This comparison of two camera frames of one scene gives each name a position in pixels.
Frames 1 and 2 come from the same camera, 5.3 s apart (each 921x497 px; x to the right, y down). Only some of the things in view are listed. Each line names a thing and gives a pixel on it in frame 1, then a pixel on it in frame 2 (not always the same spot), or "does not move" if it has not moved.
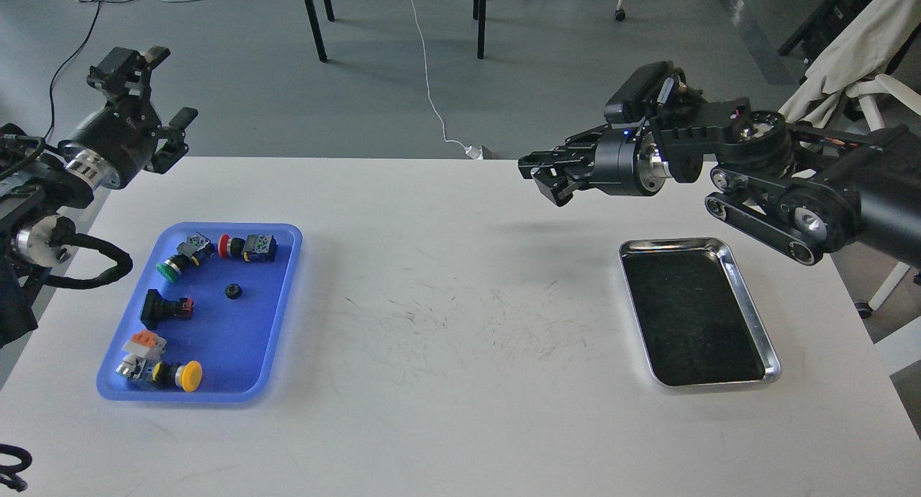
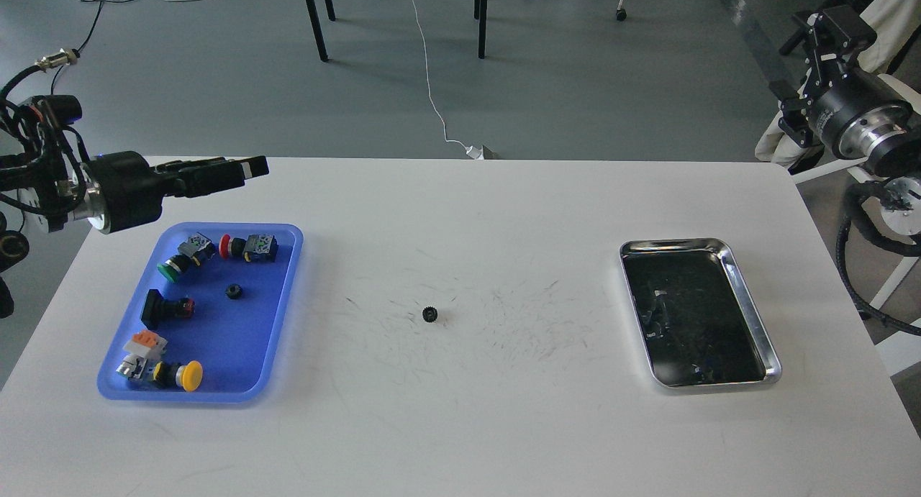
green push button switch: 196,249 does not move
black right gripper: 618,160 to 860,109
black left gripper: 113,147 to 131,192
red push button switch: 255,247 does not move
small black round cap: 233,290 does not move
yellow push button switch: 188,375 does not move
